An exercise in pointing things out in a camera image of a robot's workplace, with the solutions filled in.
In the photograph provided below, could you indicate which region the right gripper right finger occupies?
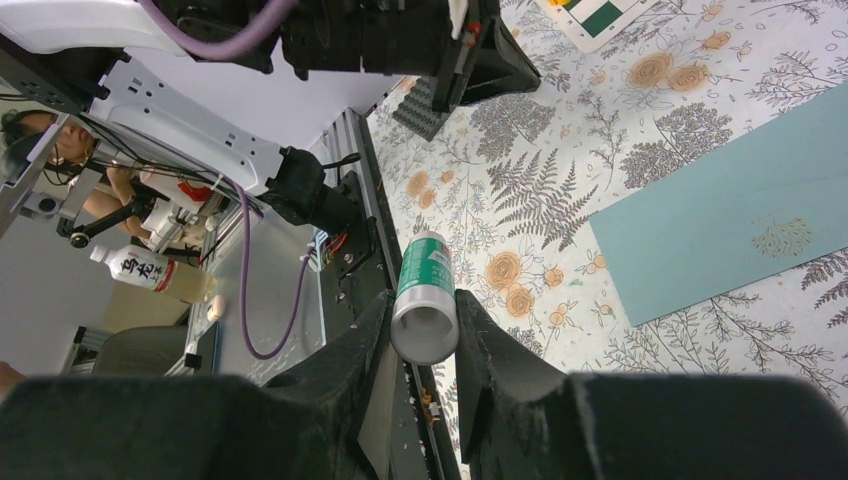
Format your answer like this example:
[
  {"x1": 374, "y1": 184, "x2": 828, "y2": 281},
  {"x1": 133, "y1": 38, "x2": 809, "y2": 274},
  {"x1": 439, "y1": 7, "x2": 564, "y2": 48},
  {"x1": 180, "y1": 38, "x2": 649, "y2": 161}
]
[{"x1": 455, "y1": 290, "x2": 847, "y2": 479}]

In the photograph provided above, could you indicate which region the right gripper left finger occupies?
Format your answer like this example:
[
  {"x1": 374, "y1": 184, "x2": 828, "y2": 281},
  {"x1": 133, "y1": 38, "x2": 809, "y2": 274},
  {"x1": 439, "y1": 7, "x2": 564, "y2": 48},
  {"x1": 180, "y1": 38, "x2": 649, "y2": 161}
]
[{"x1": 1, "y1": 291, "x2": 395, "y2": 479}]

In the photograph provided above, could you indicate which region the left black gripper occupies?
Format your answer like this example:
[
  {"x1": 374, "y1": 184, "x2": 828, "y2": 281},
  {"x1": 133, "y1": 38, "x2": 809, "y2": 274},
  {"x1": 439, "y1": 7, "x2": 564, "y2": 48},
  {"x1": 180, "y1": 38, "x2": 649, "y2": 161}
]
[{"x1": 280, "y1": 1, "x2": 541, "y2": 113}]

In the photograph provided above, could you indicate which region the teal green envelope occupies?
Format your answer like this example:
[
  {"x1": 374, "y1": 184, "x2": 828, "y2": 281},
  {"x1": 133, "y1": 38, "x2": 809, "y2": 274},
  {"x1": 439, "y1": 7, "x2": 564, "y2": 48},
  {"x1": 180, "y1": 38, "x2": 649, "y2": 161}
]
[{"x1": 589, "y1": 86, "x2": 847, "y2": 326}]

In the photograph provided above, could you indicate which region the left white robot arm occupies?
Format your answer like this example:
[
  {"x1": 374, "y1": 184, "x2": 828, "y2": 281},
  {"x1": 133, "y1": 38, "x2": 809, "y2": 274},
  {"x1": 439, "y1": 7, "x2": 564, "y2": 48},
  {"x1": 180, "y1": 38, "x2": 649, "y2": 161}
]
[{"x1": 1, "y1": 1, "x2": 541, "y2": 233}]

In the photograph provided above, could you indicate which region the dark grey lego baseplate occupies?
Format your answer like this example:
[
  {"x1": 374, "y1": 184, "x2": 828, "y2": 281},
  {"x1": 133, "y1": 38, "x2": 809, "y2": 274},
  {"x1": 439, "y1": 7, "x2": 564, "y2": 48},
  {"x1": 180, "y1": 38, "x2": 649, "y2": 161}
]
[{"x1": 391, "y1": 77, "x2": 450, "y2": 141}]

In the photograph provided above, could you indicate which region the green white chessboard mat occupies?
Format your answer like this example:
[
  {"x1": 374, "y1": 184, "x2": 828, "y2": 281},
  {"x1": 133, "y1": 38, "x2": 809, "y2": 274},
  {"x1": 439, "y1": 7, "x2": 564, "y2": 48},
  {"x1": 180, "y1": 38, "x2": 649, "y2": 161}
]
[{"x1": 536, "y1": 0, "x2": 658, "y2": 53}]

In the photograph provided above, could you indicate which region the floral patterned table mat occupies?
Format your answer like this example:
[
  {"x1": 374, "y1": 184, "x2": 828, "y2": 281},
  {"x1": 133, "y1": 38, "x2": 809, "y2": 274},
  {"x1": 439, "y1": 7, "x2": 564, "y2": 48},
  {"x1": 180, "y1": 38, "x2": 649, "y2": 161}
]
[{"x1": 367, "y1": 1, "x2": 847, "y2": 410}]

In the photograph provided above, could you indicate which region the plastic tea bottle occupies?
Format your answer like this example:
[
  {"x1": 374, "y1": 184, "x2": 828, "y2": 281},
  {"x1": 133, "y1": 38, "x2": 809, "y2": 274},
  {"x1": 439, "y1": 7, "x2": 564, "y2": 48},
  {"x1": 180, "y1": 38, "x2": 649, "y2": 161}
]
[{"x1": 89, "y1": 245, "x2": 218, "y2": 304}]

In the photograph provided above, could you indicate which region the person in background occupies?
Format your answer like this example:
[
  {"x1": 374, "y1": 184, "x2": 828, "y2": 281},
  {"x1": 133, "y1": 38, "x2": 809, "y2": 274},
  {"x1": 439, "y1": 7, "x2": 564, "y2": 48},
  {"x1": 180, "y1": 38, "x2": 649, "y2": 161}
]
[{"x1": 0, "y1": 109, "x2": 160, "y2": 243}]

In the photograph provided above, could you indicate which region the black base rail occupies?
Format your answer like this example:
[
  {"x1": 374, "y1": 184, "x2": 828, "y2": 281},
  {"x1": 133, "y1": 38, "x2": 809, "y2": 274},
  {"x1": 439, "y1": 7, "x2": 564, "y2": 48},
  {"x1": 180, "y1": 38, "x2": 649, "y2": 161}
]
[{"x1": 320, "y1": 108, "x2": 460, "y2": 479}]

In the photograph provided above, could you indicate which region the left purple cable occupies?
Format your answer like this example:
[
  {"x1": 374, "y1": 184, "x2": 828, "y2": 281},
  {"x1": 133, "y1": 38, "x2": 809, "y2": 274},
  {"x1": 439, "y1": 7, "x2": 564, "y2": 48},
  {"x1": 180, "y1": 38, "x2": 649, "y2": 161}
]
[{"x1": 135, "y1": 0, "x2": 319, "y2": 362}]

